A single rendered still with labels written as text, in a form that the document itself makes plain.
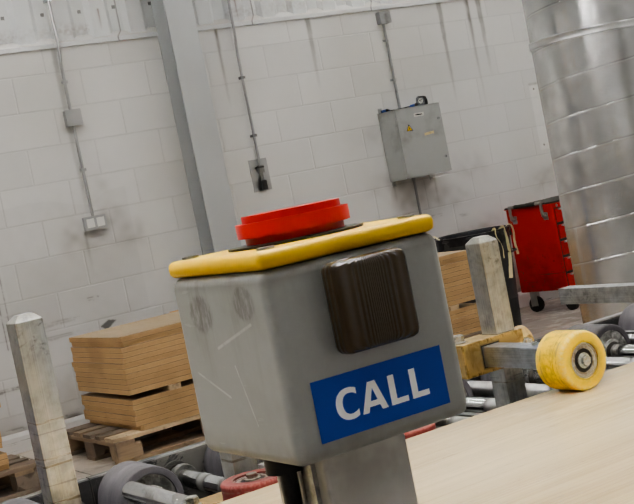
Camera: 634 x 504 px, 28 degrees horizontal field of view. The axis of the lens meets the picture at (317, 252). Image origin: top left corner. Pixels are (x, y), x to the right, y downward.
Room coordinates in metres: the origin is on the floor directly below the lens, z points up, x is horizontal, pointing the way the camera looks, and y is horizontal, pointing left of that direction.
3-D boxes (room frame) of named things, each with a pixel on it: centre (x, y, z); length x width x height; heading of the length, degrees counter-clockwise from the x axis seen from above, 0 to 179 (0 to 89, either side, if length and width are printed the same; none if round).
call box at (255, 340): (0.44, 0.01, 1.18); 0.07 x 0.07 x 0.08; 31
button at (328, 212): (0.44, 0.01, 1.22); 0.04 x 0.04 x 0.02
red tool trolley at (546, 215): (9.23, -1.82, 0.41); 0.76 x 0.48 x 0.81; 128
